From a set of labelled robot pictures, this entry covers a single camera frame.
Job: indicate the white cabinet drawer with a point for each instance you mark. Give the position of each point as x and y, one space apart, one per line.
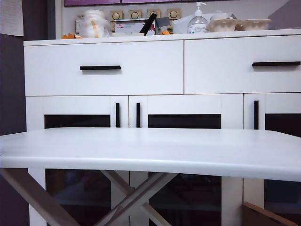
150 70
215 70

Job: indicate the white glass-panel cabinet door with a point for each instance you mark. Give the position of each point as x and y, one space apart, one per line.
75 104
185 103
281 103

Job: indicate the white sideboard cabinet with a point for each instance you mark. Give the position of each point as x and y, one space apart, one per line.
141 38

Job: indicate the light wooden table leg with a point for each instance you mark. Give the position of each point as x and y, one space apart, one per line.
116 181
149 191
35 197

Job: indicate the orange toy pieces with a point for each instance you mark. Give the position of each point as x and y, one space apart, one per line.
69 36
165 32

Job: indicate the black slanted stick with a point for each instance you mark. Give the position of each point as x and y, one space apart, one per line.
148 24

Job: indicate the white box with red print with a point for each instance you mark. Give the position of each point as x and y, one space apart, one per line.
127 27

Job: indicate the grey small box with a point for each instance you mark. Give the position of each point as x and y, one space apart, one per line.
163 22

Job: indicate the white plastic bag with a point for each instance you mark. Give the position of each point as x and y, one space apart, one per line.
179 24

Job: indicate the clear pump sanitizer bottle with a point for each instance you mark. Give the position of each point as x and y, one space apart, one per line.
197 23

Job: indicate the white translucent plastic container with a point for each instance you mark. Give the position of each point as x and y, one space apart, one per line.
94 23

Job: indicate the small white box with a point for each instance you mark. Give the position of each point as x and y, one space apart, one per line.
78 26

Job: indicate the beige paper egg carton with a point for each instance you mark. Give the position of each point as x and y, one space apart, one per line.
256 24
224 25

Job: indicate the brown cardboard sheet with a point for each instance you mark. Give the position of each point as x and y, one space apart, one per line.
257 217

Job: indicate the beige wall dial switch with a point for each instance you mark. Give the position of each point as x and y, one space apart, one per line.
153 13
135 14
116 15
173 13

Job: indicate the purple wall picture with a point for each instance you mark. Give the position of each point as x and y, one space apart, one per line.
91 2

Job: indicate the white paper sheet on wall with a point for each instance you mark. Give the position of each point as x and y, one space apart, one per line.
10 16

